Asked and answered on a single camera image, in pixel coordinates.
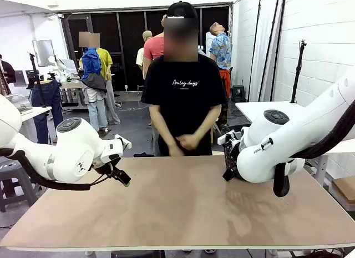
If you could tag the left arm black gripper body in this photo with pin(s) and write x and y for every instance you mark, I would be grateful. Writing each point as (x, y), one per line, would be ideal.
(108, 165)

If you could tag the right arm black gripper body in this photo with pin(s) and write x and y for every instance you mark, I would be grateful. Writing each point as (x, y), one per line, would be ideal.
(238, 141)

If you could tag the person's right forearm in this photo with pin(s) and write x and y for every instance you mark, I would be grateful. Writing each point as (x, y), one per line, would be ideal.
(162, 125)

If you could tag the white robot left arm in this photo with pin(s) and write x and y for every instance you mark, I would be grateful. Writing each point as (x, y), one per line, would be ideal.
(72, 152)

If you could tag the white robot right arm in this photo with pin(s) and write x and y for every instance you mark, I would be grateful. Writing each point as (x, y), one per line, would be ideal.
(291, 136)

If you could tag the person's left forearm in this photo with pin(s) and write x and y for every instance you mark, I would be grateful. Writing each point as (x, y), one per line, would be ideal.
(208, 122)

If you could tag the person's left hand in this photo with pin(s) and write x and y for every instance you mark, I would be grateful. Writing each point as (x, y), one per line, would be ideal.
(191, 141)

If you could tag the person's right hand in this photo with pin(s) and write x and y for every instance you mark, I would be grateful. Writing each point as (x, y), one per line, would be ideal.
(177, 150)

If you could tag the folded black cloth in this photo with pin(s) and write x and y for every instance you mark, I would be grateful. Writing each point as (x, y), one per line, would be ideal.
(144, 154)

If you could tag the white side table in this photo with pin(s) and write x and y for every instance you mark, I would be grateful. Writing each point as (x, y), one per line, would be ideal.
(249, 111)

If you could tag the small dark stool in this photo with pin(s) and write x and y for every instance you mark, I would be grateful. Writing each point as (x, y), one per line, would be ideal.
(238, 93)

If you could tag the orange cloth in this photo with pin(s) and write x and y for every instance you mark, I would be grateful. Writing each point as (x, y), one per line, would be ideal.
(226, 81)

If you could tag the person in black t-shirt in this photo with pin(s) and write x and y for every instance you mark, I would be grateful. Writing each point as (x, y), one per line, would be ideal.
(183, 102)

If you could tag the blue jeans on stand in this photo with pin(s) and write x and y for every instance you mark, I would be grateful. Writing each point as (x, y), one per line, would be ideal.
(52, 102)

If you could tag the person in blue jacket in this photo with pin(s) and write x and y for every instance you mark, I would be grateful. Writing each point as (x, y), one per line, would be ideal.
(93, 75)

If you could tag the white work table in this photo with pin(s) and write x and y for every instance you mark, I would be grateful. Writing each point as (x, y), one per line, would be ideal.
(33, 112)

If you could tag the mannequin in blue floral shirt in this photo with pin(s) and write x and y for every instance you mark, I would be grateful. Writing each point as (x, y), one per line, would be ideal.
(222, 50)

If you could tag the grey plastic stool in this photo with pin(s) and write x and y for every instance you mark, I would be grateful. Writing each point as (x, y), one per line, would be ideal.
(14, 180)

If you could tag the white panels with black frames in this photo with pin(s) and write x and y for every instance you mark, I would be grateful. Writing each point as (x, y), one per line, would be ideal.
(266, 47)

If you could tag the person in yellow shirt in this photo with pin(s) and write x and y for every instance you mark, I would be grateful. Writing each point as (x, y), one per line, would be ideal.
(106, 63)

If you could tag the small white background robot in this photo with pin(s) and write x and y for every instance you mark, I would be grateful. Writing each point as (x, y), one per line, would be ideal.
(58, 65)

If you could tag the beige mannequin in pale shirt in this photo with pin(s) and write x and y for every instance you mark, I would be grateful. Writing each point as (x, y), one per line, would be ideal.
(141, 55)

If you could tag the flat cardboard box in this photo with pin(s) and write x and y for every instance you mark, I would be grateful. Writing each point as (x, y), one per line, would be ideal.
(345, 190)

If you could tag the mannequin in pink top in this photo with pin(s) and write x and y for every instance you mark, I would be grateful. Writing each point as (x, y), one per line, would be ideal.
(155, 50)

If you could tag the grey standing screen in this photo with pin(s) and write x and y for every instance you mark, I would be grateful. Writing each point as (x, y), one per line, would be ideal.
(43, 53)

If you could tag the person in black clothes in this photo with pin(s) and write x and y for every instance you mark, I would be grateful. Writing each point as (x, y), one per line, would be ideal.
(7, 70)

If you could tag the black baseball cap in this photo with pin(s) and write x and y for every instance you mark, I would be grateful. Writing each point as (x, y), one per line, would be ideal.
(181, 9)

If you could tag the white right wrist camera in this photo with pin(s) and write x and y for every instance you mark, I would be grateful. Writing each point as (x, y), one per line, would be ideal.
(223, 138)

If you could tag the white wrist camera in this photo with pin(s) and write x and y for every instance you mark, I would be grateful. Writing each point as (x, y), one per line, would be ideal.
(124, 141)
(223, 138)

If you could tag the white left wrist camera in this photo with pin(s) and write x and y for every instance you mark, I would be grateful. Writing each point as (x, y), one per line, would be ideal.
(124, 141)

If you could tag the black camera tripod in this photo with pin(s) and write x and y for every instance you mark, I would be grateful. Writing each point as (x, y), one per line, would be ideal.
(36, 75)
(298, 72)

